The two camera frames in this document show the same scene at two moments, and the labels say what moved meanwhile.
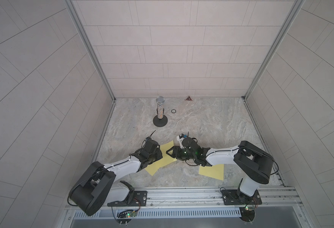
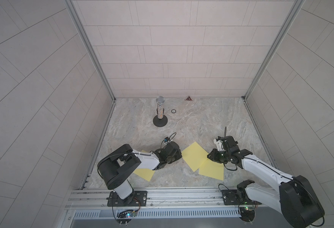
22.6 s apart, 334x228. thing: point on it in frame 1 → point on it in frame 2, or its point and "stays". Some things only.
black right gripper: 176,150 → 213,156
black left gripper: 159,154 → 178,155
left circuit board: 125,216 stays
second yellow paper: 216,171 stays
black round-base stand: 160,120 stays
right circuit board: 247,213 stays
